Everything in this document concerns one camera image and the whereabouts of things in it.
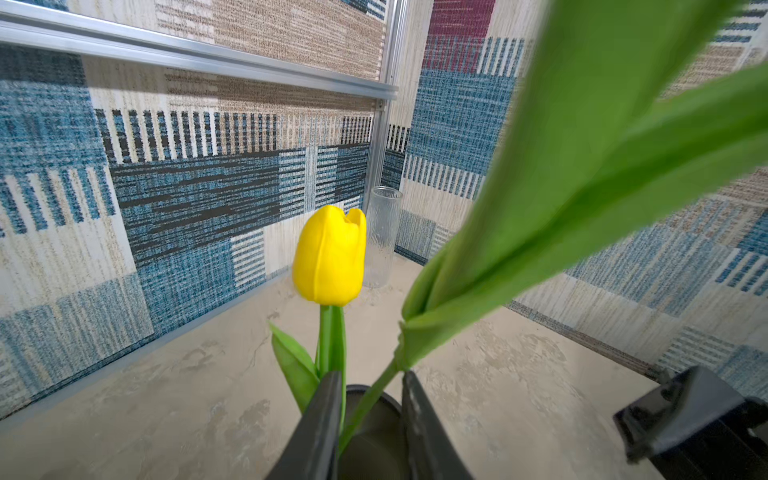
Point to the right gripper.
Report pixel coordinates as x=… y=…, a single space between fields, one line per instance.
x=693 y=428

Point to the yellow tulip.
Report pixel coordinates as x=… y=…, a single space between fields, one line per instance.
x=328 y=270

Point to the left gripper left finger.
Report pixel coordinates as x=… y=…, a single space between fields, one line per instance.
x=311 y=452

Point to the white tulip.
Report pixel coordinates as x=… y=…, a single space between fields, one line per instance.
x=593 y=152

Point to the black cylindrical vase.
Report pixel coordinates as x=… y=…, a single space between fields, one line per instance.
x=378 y=448

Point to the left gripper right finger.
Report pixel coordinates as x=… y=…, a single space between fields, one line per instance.
x=429 y=451

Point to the clear glass vase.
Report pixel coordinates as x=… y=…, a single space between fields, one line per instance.
x=383 y=215

